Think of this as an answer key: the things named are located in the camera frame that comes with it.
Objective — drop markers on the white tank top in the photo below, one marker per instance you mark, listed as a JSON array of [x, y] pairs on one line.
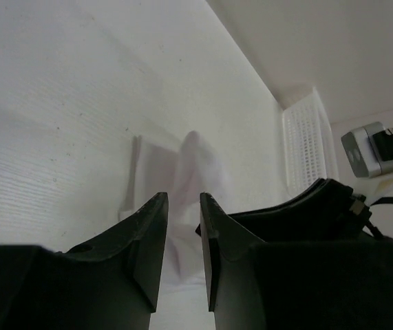
[[183, 174]]

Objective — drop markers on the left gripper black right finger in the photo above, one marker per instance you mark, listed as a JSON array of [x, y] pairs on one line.
[[255, 284]]

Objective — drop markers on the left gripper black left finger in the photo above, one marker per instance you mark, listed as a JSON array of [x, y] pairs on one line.
[[108, 282]]

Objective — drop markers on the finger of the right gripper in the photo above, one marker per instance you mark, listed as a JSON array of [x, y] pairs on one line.
[[326, 211]]

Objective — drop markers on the white plastic basket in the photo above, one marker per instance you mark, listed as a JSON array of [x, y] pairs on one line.
[[308, 141]]

